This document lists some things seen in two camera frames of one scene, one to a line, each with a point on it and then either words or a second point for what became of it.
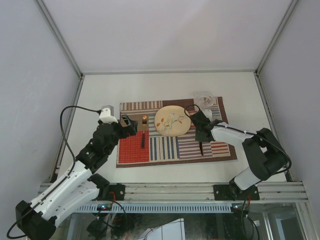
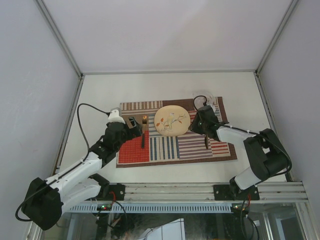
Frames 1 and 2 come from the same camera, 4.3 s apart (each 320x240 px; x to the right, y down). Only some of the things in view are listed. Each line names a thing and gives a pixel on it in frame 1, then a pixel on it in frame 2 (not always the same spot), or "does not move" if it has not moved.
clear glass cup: [204, 100] does not move
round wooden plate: [171, 120] does not move
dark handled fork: [144, 122] does not move
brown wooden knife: [201, 147] -> [206, 141]
